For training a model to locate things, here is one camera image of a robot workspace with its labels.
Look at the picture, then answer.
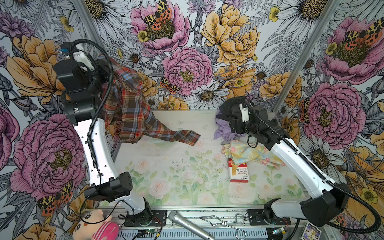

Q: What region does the red plaid cloth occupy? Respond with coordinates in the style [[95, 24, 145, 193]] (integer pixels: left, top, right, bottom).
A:
[[104, 60, 201, 146]]

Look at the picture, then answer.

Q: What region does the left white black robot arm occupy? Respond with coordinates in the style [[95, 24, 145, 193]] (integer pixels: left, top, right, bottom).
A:
[[54, 39, 153, 225]]

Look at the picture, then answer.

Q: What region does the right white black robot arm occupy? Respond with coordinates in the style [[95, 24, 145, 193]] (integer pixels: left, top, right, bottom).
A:
[[230, 101, 350, 227]]

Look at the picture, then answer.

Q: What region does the black cloth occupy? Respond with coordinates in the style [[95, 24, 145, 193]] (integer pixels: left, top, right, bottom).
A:
[[216, 96, 247, 122]]

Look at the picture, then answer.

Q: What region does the lavender cloth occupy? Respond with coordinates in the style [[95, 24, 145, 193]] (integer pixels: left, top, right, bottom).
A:
[[214, 111, 244, 142]]

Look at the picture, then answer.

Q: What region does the pastel floral cloth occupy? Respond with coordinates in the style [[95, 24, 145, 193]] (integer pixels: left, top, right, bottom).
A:
[[222, 140, 286, 169]]

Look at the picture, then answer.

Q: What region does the red bandage box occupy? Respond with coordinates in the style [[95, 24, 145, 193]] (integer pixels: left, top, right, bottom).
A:
[[228, 158, 250, 183]]

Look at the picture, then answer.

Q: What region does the silver microphone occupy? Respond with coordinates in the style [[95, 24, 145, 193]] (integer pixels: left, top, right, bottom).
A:
[[168, 211, 215, 240]]

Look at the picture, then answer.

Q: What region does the colourful card box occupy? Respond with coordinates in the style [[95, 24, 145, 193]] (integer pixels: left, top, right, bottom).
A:
[[300, 222, 322, 240]]

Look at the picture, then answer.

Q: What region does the pink plush doll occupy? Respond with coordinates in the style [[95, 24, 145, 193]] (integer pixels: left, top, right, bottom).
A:
[[73, 210, 119, 240]]

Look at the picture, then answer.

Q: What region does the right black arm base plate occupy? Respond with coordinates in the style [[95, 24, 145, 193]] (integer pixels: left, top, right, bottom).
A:
[[247, 209, 291, 226]]

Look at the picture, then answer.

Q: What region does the metal wire hanger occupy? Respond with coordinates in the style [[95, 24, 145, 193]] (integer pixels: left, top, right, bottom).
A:
[[198, 214, 247, 240]]

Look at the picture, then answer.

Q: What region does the right black corrugated cable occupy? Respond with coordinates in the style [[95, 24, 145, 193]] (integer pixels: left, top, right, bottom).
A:
[[244, 100, 382, 234]]

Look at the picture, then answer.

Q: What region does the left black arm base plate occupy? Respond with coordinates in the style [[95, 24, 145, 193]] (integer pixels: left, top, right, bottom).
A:
[[123, 210, 168, 227]]

